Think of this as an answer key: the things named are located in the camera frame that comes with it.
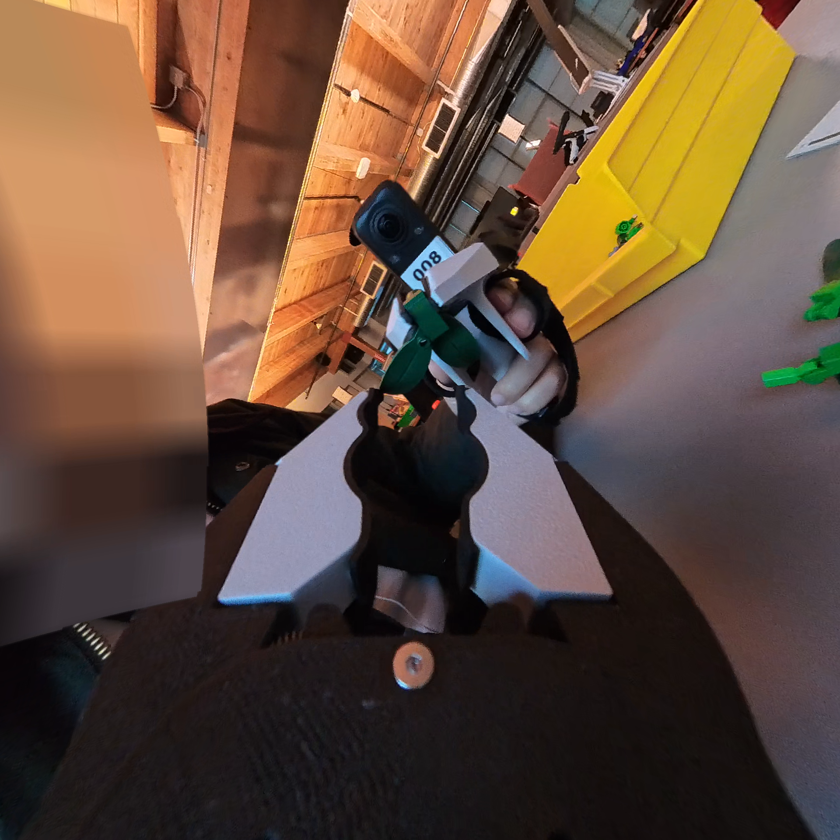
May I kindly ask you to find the person's left hand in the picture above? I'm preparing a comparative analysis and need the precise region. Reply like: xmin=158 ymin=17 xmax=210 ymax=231
xmin=487 ymin=281 xmax=569 ymax=421

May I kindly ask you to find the yellow parts bin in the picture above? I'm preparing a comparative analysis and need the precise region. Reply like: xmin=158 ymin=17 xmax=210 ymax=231
xmin=517 ymin=0 xmax=797 ymax=343

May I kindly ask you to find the pile of green bricks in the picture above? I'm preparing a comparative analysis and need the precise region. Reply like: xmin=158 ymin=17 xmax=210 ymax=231
xmin=610 ymin=215 xmax=647 ymax=258

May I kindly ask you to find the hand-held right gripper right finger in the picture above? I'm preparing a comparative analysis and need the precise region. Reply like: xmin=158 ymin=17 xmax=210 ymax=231
xmin=453 ymin=386 xmax=614 ymax=610

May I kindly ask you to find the silver ceiling duct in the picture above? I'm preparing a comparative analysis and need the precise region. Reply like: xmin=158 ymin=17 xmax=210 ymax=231
xmin=420 ymin=39 xmax=501 ymax=211

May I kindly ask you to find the dark green double leaf assembly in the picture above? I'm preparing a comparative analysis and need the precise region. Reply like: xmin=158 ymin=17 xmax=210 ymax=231
xmin=804 ymin=239 xmax=840 ymax=324
xmin=382 ymin=292 xmax=475 ymax=409

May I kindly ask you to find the green brick bamboo stalk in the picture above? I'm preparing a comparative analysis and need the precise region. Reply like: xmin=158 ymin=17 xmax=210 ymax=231
xmin=761 ymin=341 xmax=840 ymax=389

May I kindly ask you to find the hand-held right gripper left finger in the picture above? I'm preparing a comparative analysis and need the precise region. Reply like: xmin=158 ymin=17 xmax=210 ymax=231
xmin=217 ymin=387 xmax=383 ymax=624

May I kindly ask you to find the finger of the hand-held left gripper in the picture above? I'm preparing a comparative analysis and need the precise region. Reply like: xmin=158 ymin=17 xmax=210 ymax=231
xmin=423 ymin=241 xmax=509 ymax=311
xmin=385 ymin=303 xmax=434 ymax=361

